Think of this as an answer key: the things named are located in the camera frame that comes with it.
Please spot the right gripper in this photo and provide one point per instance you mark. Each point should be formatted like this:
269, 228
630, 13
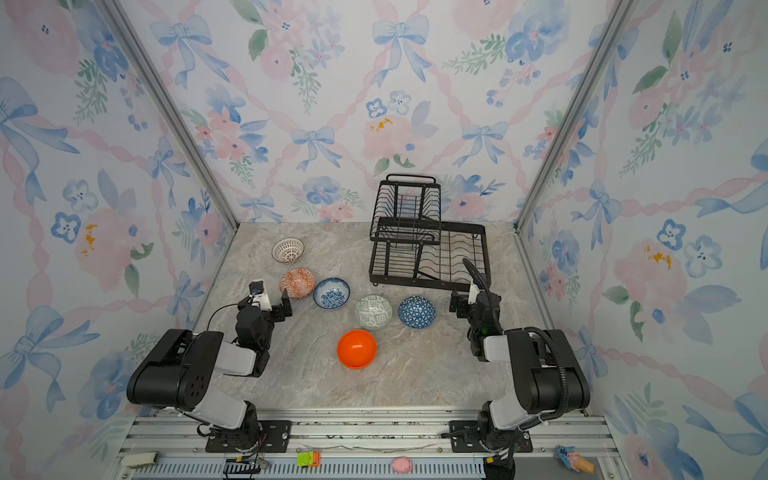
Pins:
474, 305

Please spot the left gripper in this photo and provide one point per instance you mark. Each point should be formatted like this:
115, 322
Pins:
278, 309

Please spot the red patterned bowl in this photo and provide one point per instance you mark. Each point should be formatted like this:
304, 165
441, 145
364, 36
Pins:
298, 283

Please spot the blue floral bowl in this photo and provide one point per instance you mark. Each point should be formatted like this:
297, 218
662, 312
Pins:
331, 293

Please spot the black wire dish rack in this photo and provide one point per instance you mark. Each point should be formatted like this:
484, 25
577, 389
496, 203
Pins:
414, 247

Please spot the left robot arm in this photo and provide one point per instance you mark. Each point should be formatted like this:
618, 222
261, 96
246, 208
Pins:
178, 374

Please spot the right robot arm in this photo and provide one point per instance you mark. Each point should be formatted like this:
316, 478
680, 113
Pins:
547, 380

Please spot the dark blue patterned bowl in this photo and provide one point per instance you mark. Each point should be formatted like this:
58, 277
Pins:
417, 312

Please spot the white lattice bowl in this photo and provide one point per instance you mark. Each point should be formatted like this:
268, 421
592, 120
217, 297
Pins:
288, 250

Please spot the green patterned bowl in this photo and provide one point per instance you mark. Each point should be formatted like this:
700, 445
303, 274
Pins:
373, 312

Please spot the orange plastic bowl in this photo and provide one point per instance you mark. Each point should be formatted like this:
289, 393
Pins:
356, 349

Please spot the green orange small toy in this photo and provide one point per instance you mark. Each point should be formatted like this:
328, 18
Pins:
309, 459

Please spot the pink round toy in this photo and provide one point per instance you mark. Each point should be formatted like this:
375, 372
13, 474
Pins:
402, 465

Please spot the ice cream cone toy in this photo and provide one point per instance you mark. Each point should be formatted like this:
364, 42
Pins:
573, 460

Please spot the beige small block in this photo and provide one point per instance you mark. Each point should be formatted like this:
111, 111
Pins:
133, 461

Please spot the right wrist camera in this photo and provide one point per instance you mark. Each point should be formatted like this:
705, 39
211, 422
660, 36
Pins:
473, 294

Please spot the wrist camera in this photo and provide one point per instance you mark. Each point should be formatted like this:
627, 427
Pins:
258, 293
473, 294

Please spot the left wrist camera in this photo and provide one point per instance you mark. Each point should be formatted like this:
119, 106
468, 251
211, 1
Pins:
258, 293

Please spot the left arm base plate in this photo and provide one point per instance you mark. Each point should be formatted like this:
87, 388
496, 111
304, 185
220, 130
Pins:
263, 436

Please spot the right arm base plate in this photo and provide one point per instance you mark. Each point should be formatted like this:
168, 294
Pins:
474, 437

